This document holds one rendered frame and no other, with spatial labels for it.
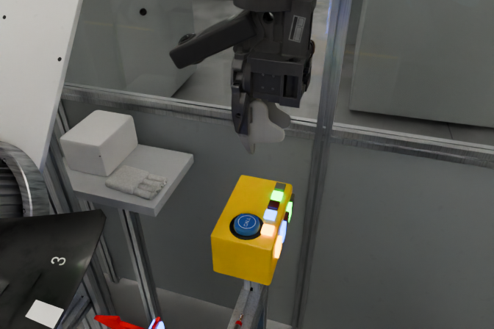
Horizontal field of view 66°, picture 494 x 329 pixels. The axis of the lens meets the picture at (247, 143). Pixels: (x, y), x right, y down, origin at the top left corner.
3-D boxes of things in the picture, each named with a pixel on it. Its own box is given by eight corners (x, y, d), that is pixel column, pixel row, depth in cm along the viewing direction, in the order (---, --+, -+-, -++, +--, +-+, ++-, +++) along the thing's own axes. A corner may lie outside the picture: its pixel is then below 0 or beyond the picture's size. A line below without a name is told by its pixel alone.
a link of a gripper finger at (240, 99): (243, 141, 46) (243, 73, 41) (231, 139, 46) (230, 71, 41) (255, 122, 49) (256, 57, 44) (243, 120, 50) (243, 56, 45)
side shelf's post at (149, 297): (156, 325, 158) (117, 169, 111) (165, 328, 157) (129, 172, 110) (151, 335, 155) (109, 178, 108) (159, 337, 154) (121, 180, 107)
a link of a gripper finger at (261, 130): (279, 172, 48) (284, 109, 43) (236, 164, 50) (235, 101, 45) (285, 158, 51) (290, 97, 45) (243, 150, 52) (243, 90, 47)
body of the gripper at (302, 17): (298, 114, 42) (308, 3, 35) (225, 103, 44) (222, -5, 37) (309, 86, 48) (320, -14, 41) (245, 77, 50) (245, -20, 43)
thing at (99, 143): (95, 136, 120) (87, 106, 114) (140, 145, 116) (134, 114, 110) (58, 168, 107) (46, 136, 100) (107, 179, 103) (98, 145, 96)
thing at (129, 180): (124, 169, 106) (123, 163, 105) (170, 182, 102) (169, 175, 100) (104, 187, 100) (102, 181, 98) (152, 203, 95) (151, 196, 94)
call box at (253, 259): (241, 213, 77) (240, 172, 71) (290, 223, 75) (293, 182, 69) (212, 277, 64) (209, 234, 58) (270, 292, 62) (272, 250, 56)
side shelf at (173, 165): (91, 142, 123) (89, 134, 121) (194, 161, 114) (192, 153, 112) (37, 189, 104) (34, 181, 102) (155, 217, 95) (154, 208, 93)
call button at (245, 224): (238, 217, 62) (238, 209, 61) (262, 222, 61) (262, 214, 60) (231, 235, 59) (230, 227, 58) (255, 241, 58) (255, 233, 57)
